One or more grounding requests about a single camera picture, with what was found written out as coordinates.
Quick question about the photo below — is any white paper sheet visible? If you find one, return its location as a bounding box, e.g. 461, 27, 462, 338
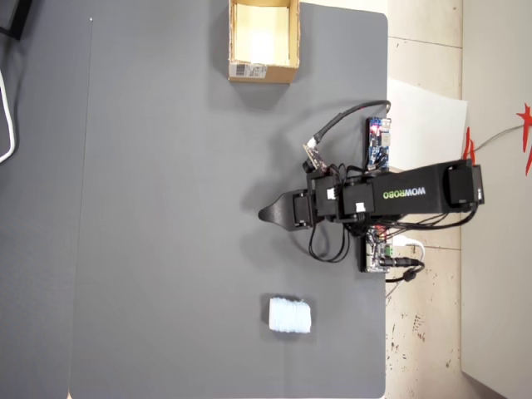
387, 76, 469, 172

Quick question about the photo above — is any white blue yarn-wrapped block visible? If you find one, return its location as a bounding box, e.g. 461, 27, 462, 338
268, 295, 313, 334

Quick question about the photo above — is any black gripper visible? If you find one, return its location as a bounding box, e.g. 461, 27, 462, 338
258, 173, 339, 232

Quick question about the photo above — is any black arm wire bundle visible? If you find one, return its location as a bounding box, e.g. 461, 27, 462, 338
372, 199, 480, 233

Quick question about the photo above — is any black rectangular device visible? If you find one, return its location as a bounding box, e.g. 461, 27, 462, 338
0, 0, 34, 42

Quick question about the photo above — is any white USB cable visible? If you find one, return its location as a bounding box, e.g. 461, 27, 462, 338
392, 235, 426, 261

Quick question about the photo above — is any red floor tape mark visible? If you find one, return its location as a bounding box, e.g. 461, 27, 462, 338
462, 126, 477, 164
515, 102, 532, 176

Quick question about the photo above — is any small wrist camera board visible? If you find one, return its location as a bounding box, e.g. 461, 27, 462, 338
302, 140, 331, 176

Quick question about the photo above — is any thin black servo wire loop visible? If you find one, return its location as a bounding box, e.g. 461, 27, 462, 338
307, 223, 355, 264

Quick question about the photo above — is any open cardboard box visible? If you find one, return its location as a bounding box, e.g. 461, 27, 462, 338
227, 0, 301, 85

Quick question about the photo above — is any thick white curved cable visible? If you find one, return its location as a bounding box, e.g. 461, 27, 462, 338
0, 68, 20, 165

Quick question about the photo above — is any blue circuit board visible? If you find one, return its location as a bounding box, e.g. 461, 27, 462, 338
364, 116, 393, 173

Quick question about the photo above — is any grey floor cable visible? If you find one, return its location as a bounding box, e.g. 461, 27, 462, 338
472, 123, 525, 153

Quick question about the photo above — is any grey table mat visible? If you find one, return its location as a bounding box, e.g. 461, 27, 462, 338
67, 0, 390, 399
0, 0, 93, 399

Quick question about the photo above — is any white green motor controller board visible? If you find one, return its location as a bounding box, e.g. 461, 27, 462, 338
358, 226, 398, 274

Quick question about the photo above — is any black power cable plug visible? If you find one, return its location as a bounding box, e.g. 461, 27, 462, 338
380, 256, 427, 286

